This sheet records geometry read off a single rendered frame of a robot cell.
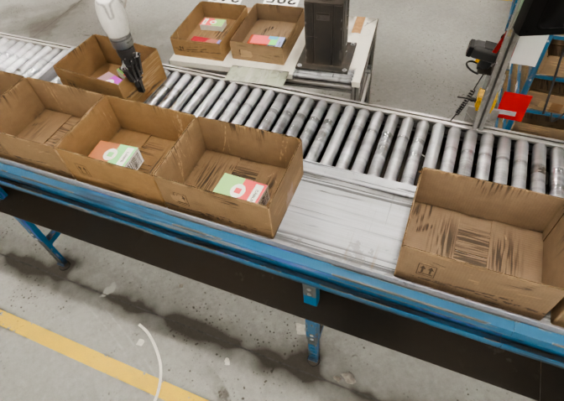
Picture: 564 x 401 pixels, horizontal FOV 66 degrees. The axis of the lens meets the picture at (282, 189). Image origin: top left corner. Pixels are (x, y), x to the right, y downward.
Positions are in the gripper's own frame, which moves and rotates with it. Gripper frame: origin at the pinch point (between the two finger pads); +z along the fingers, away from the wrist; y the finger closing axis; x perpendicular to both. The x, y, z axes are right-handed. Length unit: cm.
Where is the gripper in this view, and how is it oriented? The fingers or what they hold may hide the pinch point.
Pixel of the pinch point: (139, 85)
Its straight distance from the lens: 212.6
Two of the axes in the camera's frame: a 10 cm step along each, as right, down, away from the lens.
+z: 0.7, 6.3, 7.7
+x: -9.3, -2.5, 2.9
